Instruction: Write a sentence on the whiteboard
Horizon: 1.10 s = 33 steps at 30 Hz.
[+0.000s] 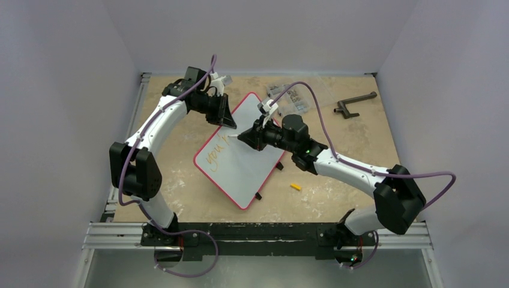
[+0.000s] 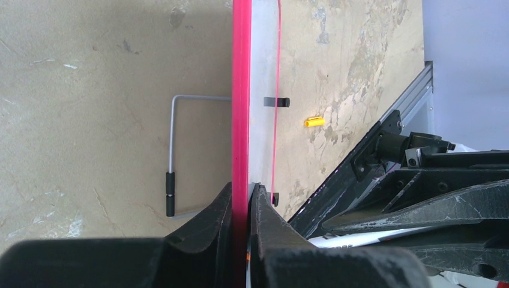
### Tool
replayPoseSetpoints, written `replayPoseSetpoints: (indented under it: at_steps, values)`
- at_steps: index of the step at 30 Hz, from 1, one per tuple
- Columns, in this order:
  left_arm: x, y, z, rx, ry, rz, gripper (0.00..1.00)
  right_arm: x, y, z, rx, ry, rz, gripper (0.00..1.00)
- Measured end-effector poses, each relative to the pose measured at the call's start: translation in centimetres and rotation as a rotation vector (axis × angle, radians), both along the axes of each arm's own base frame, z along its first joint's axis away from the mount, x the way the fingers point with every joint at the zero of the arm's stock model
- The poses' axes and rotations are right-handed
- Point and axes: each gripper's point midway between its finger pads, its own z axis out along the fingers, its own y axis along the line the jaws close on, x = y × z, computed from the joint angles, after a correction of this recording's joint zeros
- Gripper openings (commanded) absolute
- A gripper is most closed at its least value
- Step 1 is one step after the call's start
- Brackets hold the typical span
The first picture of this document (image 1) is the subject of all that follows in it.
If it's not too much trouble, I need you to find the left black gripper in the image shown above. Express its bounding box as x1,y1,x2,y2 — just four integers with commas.
191,93,235,129

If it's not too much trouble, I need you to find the dark metal crank handle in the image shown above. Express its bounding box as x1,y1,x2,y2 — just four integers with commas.
334,91,378,120

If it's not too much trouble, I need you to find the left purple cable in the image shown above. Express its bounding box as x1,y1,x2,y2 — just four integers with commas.
118,53,220,279

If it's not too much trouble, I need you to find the yellow marker cap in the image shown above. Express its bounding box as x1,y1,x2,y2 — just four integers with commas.
290,184,302,191

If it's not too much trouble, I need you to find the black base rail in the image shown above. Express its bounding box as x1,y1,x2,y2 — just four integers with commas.
140,223,375,261

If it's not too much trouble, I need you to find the aluminium frame rail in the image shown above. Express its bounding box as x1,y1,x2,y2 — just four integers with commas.
82,72,154,251

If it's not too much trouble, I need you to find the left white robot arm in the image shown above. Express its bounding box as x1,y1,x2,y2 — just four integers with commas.
109,67,237,245

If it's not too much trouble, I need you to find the pink framed whiteboard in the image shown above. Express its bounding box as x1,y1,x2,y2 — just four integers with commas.
193,92,285,209

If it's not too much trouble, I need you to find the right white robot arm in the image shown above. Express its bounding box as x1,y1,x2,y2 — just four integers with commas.
236,115,426,244

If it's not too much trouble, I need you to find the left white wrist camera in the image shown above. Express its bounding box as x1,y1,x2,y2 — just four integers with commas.
209,72,233,96

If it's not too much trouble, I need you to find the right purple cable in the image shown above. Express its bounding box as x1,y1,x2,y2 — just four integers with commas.
270,81,457,271

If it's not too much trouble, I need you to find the purple cable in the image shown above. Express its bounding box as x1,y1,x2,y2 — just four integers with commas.
270,81,457,271
118,53,220,279

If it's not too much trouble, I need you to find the clear screw organizer box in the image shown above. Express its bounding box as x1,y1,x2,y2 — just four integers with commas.
266,82,310,117

